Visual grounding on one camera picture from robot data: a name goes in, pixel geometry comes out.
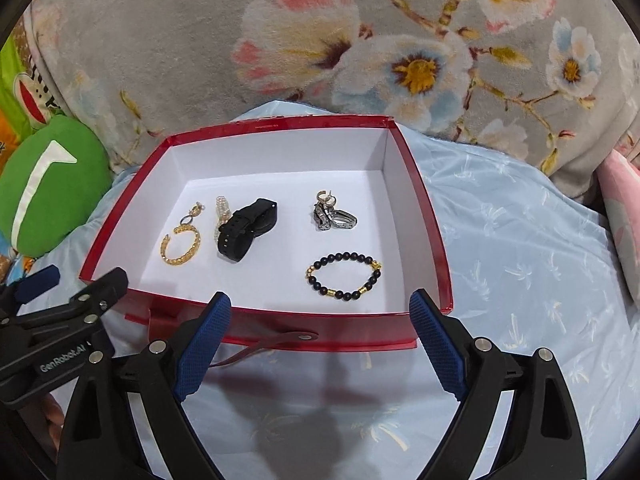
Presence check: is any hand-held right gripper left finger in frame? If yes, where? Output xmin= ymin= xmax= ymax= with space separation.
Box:
xmin=56 ymin=291 xmax=233 ymax=480

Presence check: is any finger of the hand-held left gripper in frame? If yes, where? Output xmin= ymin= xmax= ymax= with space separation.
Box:
xmin=15 ymin=266 xmax=130 ymax=333
xmin=0 ymin=265 xmax=62 ymax=318

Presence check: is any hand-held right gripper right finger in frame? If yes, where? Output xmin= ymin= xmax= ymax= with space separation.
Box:
xmin=409 ymin=289 xmax=587 ymax=480

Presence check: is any red cardboard box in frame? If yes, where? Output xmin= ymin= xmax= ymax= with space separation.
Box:
xmin=79 ymin=114 xmax=455 ymax=368

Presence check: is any gold twisted bangle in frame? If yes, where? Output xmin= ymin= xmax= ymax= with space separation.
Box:
xmin=160 ymin=225 xmax=203 ymax=267

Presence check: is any black bead bracelet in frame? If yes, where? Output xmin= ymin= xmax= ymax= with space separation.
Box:
xmin=305 ymin=252 xmax=385 ymax=302

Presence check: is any black wrist watch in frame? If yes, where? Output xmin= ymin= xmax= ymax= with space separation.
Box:
xmin=216 ymin=198 xmax=279 ymax=263

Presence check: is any white pearl bracelet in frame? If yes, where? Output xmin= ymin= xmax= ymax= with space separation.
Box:
xmin=214 ymin=196 xmax=233 ymax=243

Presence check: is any silver jewelry piece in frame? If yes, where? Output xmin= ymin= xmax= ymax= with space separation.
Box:
xmin=313 ymin=204 xmax=335 ymax=232

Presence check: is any person's left hand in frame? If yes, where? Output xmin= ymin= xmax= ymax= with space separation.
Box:
xmin=42 ymin=391 xmax=67 ymax=429

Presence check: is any green pillow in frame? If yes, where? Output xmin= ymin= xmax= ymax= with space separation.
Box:
xmin=0 ymin=114 xmax=111 ymax=258

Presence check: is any colourful cartoon print cloth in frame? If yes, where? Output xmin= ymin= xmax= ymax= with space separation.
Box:
xmin=0 ymin=25 xmax=68 ymax=161

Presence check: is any pink plush pillow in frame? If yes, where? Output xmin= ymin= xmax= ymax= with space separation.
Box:
xmin=597 ymin=147 xmax=640 ymax=306

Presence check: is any grey floral blanket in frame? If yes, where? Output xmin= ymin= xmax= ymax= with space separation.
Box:
xmin=20 ymin=0 xmax=640 ymax=201

